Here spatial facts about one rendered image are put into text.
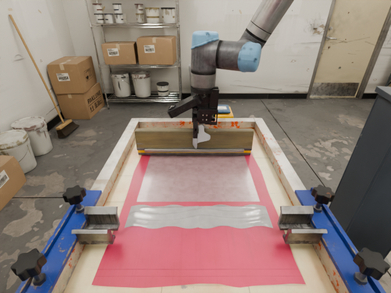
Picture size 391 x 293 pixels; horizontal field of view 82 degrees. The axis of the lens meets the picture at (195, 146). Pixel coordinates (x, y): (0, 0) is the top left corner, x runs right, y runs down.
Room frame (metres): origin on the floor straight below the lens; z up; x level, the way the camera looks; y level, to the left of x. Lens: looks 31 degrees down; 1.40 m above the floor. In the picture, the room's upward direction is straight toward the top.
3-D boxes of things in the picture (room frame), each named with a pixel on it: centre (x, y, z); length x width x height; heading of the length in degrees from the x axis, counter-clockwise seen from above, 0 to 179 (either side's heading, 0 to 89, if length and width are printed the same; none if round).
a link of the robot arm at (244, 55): (0.67, -0.13, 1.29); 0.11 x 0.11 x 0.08; 68
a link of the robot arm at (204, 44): (0.69, -0.03, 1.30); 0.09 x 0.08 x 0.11; 68
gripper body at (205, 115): (0.69, -0.03, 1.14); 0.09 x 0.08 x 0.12; 90
